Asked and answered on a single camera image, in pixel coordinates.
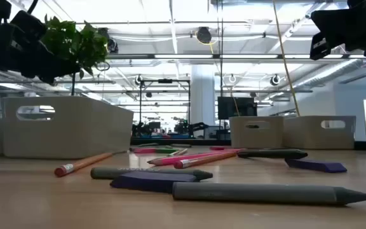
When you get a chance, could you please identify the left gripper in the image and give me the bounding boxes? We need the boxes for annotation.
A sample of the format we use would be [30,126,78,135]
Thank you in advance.
[0,31,83,85]

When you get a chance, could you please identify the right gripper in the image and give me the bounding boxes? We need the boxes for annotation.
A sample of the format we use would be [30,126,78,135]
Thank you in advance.
[309,0,366,61]

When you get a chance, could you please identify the black pen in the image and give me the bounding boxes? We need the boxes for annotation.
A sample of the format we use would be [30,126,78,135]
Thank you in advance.
[236,148,309,160]

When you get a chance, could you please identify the blue eraser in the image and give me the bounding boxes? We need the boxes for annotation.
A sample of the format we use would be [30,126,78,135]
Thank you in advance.
[109,170,200,194]
[285,158,348,174]

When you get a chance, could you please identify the green potted plant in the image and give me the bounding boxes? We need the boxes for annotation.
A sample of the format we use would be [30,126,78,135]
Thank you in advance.
[39,14,111,96]

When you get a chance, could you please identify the black monitor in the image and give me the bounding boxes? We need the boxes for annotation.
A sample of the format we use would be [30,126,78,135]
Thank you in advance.
[217,96,258,121]

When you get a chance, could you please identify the ceiling light strip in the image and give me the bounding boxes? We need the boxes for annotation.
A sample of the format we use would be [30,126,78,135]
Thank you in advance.
[106,53,366,60]

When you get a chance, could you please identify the white column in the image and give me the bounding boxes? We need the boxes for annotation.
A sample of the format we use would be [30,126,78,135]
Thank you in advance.
[190,65,216,136]

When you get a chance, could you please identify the silver ventilation duct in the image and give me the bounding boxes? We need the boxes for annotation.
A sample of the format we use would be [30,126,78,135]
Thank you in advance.
[292,59,363,92]

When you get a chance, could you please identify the yellow cable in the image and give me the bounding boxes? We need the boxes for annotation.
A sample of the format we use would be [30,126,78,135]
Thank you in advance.
[271,0,301,117]

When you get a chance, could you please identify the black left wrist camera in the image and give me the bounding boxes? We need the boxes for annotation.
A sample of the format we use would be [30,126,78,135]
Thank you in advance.
[10,10,48,43]

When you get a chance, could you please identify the black background frame rig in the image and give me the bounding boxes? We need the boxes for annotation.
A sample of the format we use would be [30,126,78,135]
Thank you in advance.
[139,78,191,136]

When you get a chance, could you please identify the black table frame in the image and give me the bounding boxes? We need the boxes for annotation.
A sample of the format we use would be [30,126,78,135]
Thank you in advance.
[130,136,366,151]

